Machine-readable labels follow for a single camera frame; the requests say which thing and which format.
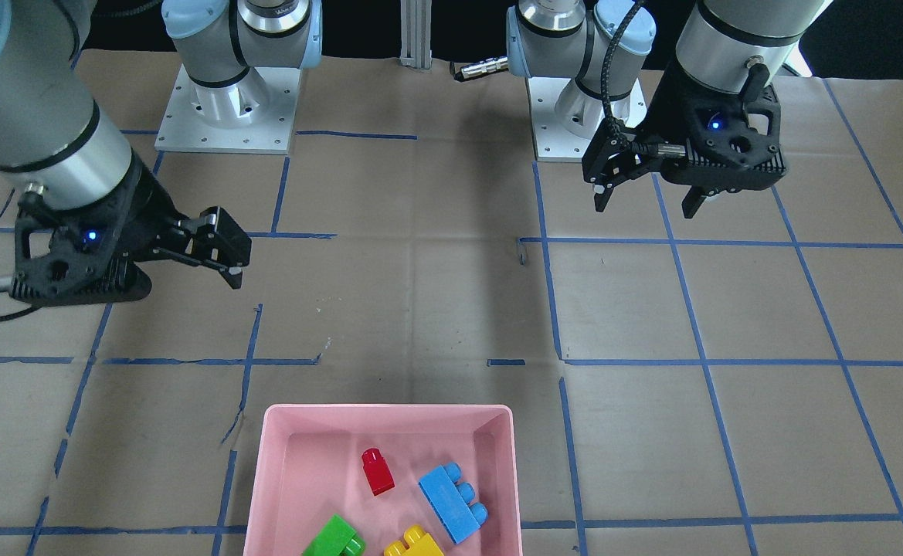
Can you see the yellow toy block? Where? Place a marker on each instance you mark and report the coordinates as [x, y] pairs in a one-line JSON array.
[[415, 541]]

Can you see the silver cable connector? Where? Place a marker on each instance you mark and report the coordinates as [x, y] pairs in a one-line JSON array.
[[478, 69]]

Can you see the pink plastic box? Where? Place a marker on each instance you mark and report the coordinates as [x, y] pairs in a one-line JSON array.
[[309, 466]]

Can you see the green toy block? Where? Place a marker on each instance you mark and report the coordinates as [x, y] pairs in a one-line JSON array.
[[337, 537]]

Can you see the aluminium frame post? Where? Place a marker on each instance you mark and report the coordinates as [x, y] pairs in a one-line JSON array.
[[415, 32]]

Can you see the blue toy block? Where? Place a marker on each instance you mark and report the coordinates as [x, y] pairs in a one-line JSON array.
[[453, 500]]

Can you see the red toy block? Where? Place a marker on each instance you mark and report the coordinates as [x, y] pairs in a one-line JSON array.
[[377, 471]]

